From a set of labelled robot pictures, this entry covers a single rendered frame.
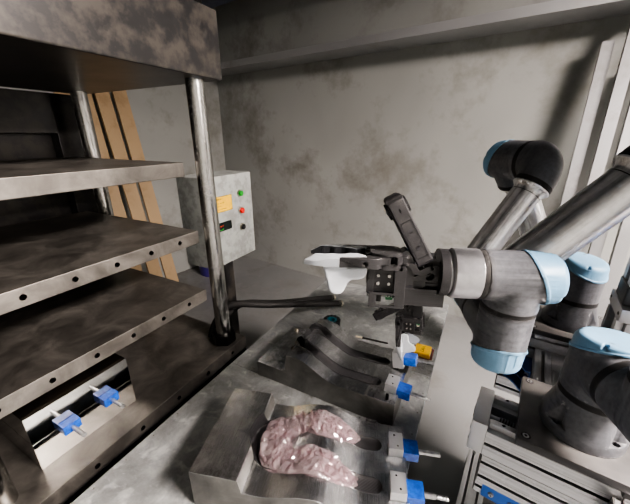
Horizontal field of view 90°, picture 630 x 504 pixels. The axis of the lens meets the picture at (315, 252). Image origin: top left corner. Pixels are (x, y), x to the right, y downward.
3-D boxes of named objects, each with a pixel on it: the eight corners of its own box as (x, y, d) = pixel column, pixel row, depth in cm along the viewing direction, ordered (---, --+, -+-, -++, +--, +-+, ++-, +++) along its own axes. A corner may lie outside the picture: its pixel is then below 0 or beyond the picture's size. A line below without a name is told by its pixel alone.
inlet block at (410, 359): (435, 367, 105) (435, 351, 104) (433, 374, 101) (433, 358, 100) (396, 360, 111) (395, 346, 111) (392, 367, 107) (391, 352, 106)
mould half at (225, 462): (401, 441, 91) (405, 412, 88) (410, 550, 67) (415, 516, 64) (238, 415, 100) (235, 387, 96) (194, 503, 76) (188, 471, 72)
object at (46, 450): (136, 400, 107) (125, 358, 101) (42, 470, 85) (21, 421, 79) (57, 356, 129) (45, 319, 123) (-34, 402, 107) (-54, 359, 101)
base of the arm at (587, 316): (594, 318, 109) (603, 293, 105) (600, 340, 97) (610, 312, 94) (541, 306, 117) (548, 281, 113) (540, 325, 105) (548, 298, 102)
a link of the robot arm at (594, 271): (579, 307, 97) (592, 266, 92) (541, 287, 109) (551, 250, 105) (610, 302, 99) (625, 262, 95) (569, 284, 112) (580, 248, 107)
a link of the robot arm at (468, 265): (488, 254, 43) (469, 243, 51) (453, 253, 43) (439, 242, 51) (481, 307, 44) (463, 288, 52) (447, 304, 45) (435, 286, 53)
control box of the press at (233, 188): (270, 409, 201) (255, 171, 150) (238, 448, 176) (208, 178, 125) (243, 397, 210) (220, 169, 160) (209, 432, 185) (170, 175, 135)
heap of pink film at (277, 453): (361, 430, 88) (362, 408, 86) (357, 497, 72) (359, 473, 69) (271, 416, 93) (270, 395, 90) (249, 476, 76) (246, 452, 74)
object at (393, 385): (429, 401, 97) (432, 387, 95) (427, 413, 93) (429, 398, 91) (387, 386, 103) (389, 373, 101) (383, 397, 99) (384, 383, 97)
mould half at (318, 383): (410, 374, 117) (414, 343, 112) (391, 428, 95) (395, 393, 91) (294, 337, 139) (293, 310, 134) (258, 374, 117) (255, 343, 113)
